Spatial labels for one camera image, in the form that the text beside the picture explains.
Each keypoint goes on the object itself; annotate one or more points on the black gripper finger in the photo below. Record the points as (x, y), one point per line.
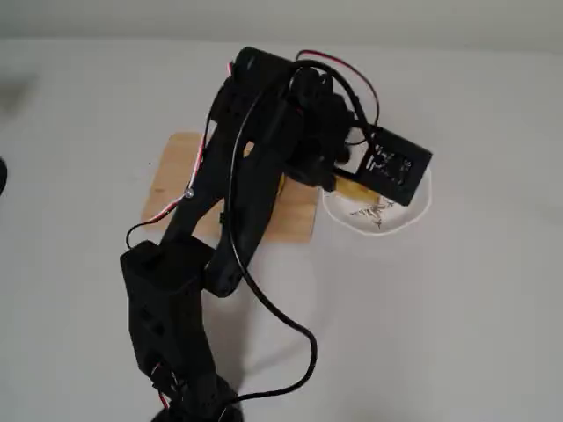
(361, 154)
(331, 182)

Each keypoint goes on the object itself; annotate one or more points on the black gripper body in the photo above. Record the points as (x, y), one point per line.
(318, 169)

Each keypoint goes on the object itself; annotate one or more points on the largest yellow apple slice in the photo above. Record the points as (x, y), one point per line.
(358, 190)

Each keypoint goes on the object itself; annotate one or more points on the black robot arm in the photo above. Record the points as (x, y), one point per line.
(246, 145)

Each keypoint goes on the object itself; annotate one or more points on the wooden cutting board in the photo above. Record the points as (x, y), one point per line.
(299, 220)

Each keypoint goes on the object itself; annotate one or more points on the white ceramic bowl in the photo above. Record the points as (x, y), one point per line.
(396, 222)

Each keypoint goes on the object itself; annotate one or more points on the black box with white print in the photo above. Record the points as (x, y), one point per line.
(391, 169)

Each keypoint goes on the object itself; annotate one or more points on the black round object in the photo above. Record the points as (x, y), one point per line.
(3, 176)

